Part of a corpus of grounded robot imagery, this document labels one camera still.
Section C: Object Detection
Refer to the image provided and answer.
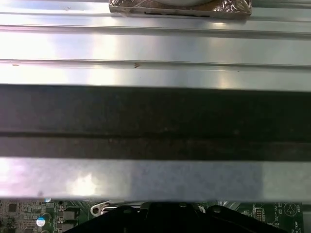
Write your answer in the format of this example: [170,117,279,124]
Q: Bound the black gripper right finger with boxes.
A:
[174,202,288,233]

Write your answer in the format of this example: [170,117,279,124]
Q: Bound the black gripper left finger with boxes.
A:
[63,202,176,233]

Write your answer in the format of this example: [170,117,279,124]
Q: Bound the metal locking lever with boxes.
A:
[103,200,143,209]

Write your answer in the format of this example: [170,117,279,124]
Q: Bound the green motherboard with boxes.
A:
[0,198,311,233]

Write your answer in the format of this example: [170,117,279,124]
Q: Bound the black PC case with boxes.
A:
[0,82,311,203]

